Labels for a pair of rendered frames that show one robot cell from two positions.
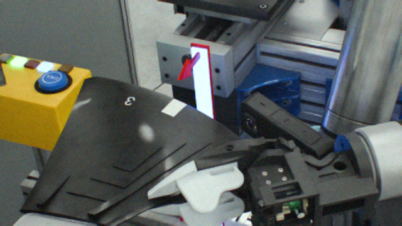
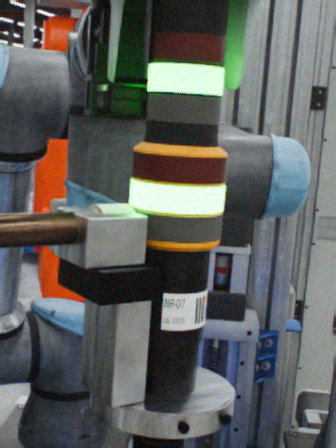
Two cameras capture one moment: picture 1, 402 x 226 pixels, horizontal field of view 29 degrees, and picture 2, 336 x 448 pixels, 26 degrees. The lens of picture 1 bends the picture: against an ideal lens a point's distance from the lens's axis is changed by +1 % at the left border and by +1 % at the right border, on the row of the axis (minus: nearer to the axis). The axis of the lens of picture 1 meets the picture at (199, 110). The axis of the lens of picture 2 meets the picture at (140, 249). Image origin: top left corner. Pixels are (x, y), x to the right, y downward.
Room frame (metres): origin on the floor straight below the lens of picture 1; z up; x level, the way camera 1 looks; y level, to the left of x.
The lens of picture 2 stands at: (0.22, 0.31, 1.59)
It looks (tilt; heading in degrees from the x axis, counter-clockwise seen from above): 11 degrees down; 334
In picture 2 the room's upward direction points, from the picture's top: 4 degrees clockwise
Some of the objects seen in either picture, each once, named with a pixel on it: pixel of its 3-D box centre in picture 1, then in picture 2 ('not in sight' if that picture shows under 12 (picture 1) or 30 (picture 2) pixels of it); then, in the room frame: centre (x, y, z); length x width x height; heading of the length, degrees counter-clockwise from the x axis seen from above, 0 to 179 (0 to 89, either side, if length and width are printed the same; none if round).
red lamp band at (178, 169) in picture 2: not in sight; (179, 166); (0.51, 0.15, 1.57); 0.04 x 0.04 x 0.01
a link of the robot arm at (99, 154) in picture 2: not in sight; (129, 175); (0.78, 0.05, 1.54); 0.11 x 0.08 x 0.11; 87
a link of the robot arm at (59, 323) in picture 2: not in sight; (63, 341); (1.30, -0.09, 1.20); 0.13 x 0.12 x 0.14; 87
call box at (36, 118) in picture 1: (34, 105); not in sight; (0.97, 0.25, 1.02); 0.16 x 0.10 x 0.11; 63
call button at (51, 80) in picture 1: (53, 81); not in sight; (0.94, 0.21, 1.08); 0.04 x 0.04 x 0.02
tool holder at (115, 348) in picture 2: not in sight; (151, 313); (0.51, 0.16, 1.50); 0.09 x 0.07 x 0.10; 98
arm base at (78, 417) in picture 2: not in sight; (64, 407); (1.30, -0.09, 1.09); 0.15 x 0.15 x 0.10
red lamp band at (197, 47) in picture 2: not in sight; (188, 49); (0.51, 0.15, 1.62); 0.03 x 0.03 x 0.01
